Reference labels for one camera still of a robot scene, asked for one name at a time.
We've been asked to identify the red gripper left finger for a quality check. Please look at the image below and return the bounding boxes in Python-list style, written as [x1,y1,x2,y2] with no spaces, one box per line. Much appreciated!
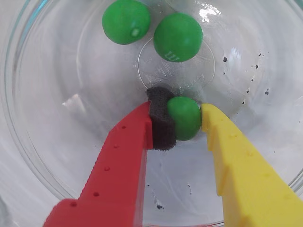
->
[42,86,178,227]

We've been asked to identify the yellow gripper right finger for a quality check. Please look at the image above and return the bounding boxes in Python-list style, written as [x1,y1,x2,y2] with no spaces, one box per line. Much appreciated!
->
[200,103,303,227]

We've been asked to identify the green ball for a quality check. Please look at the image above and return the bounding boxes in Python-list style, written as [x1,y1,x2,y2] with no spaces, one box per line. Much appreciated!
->
[153,12,204,63]
[166,96,202,141]
[102,0,152,45]

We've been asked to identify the clear glass bowl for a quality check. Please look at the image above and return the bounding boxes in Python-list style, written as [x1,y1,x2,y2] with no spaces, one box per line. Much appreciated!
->
[0,0,303,227]

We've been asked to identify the white tablecloth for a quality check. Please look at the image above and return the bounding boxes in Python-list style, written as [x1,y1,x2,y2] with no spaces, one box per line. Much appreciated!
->
[0,0,303,227]

